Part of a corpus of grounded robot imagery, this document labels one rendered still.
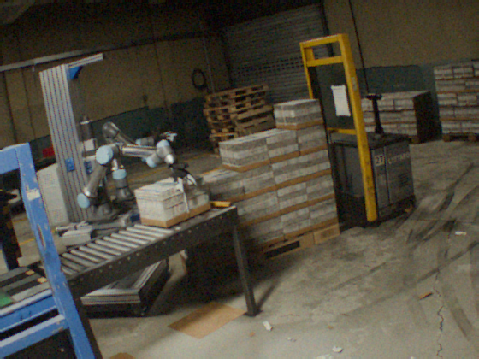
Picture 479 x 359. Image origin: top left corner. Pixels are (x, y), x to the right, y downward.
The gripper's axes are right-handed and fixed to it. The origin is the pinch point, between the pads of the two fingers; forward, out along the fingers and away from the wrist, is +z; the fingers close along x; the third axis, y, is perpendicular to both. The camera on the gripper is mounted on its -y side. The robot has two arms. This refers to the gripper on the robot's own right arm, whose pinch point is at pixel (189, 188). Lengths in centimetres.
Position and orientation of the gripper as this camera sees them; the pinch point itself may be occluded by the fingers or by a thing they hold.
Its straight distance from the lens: 304.7
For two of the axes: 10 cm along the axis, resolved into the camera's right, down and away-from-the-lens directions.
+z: 5.1, 8.4, -1.8
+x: -6.9, 2.8, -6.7
